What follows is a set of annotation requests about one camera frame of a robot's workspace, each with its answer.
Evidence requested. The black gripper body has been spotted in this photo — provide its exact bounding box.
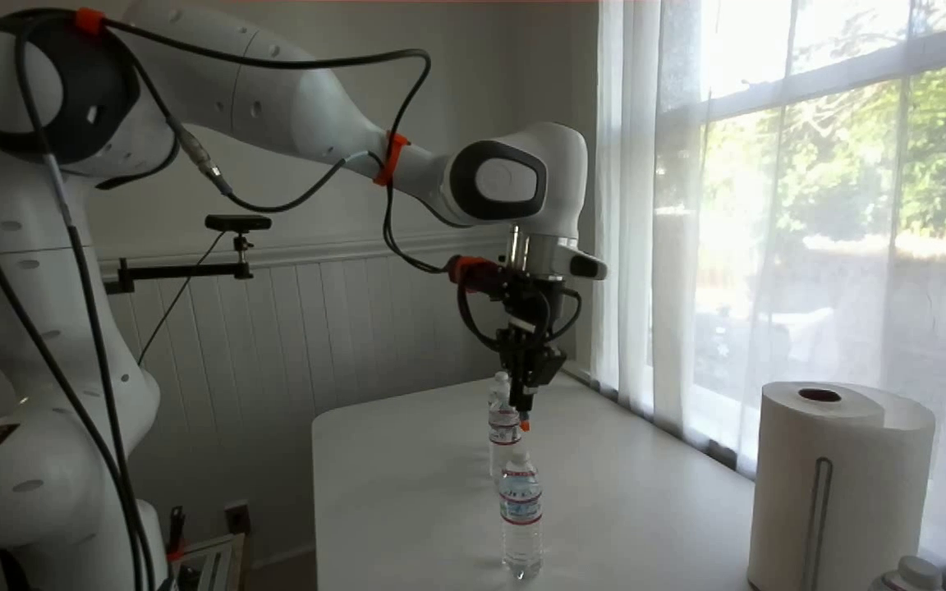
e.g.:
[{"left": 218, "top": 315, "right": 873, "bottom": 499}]
[{"left": 482, "top": 272, "right": 586, "bottom": 372}]

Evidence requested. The clear plastic water bottle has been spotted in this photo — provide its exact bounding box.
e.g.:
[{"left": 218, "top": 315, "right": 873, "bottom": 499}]
[
  {"left": 497, "top": 454, "right": 548, "bottom": 586},
  {"left": 487, "top": 405, "right": 523, "bottom": 484},
  {"left": 487, "top": 368, "right": 515, "bottom": 420}
]

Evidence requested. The white framed window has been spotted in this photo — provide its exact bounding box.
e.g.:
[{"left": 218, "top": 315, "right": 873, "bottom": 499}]
[{"left": 651, "top": 0, "right": 946, "bottom": 464}]

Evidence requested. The metal paper towel holder rod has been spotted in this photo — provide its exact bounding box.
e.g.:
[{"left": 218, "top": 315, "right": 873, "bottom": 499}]
[{"left": 800, "top": 454, "right": 834, "bottom": 591}]

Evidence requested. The white paper towel roll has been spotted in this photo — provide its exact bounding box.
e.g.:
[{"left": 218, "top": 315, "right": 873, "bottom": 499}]
[{"left": 746, "top": 376, "right": 938, "bottom": 591}]

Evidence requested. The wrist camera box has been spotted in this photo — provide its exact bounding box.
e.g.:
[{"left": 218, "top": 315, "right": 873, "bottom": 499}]
[{"left": 559, "top": 248, "right": 611, "bottom": 284}]

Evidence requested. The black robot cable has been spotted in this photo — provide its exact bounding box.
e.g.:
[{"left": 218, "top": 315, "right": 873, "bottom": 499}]
[{"left": 0, "top": 7, "right": 587, "bottom": 591}]

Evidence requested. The black camera on boom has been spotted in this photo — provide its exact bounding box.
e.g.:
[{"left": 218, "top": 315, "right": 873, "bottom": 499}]
[{"left": 105, "top": 211, "right": 277, "bottom": 298}]

